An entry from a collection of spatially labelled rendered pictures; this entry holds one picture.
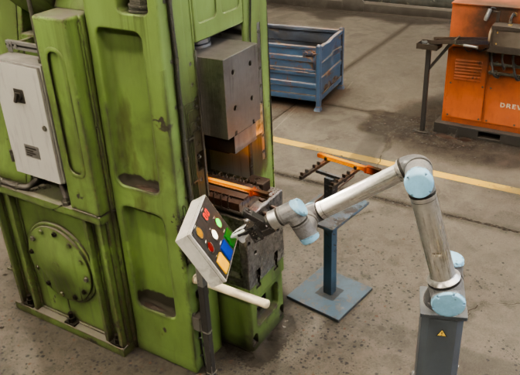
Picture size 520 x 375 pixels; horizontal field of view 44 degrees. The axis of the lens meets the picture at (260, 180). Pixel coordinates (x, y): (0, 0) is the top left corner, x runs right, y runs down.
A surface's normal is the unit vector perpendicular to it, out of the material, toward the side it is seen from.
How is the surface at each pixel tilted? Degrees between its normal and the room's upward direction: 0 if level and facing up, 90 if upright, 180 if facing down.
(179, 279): 90
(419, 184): 83
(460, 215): 0
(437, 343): 90
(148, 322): 90
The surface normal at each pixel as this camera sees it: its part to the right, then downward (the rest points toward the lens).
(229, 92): 0.85, 0.22
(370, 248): -0.04, -0.88
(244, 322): -0.52, 0.42
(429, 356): -0.20, 0.47
